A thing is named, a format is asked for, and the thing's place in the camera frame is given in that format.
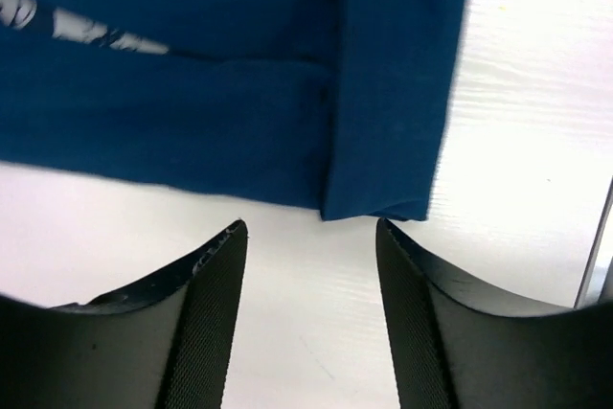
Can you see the blue t-shirt with print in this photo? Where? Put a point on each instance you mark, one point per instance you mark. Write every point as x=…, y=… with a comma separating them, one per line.
x=337, y=106

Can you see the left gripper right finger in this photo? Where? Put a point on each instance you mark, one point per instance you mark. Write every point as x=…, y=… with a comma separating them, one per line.
x=459, y=342

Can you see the aluminium front rail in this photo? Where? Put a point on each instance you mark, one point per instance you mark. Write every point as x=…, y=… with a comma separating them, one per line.
x=596, y=283

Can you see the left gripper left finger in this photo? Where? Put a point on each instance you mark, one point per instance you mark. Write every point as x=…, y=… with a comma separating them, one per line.
x=163, y=341

